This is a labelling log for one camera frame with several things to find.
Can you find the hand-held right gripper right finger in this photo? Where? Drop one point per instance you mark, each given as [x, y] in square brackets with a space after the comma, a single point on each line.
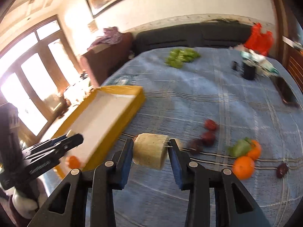
[177, 170]

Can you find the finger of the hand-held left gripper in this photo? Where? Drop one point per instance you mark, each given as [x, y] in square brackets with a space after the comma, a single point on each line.
[59, 142]
[42, 164]

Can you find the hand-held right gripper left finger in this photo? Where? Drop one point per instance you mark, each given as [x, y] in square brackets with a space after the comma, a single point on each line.
[124, 167]

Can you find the dark purple plum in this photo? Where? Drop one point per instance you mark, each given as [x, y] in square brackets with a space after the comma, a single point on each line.
[208, 138]
[282, 170]
[195, 146]

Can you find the yellow cardboard tray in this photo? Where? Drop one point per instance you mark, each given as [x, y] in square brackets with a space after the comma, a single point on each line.
[101, 113]

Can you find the red date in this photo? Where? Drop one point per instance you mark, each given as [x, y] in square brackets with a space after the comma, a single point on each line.
[211, 124]

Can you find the orange mandarin with green leaf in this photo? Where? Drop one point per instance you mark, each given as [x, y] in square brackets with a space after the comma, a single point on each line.
[255, 150]

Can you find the wooden glass door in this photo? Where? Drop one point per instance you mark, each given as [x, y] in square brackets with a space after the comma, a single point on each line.
[30, 80]

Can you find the blue plaid blanket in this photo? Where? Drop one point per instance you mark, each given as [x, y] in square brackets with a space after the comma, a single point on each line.
[189, 94]

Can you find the brown sofa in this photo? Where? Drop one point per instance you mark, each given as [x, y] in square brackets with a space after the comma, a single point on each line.
[111, 56]

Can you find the green lettuce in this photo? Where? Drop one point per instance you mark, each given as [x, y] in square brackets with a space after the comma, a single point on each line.
[182, 56]

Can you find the small black item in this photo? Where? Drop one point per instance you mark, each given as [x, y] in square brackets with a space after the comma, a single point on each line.
[234, 66]

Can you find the purple cloth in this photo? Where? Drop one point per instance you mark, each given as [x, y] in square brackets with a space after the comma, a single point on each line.
[111, 35]

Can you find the black box device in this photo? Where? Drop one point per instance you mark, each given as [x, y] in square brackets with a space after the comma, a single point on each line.
[248, 72]

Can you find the dark flat phone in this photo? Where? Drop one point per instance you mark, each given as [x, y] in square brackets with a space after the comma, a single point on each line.
[285, 92]

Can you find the black sofa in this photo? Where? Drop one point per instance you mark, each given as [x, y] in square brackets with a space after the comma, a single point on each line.
[177, 36]

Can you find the white green package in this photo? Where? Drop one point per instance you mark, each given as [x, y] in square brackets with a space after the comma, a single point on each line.
[262, 63]

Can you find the red plastic bag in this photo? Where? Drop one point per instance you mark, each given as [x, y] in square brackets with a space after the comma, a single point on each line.
[259, 39]

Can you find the wooden cabinet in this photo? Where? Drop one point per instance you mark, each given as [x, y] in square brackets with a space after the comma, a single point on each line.
[296, 66]

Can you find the beige wall panel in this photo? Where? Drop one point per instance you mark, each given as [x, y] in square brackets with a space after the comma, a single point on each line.
[92, 26]

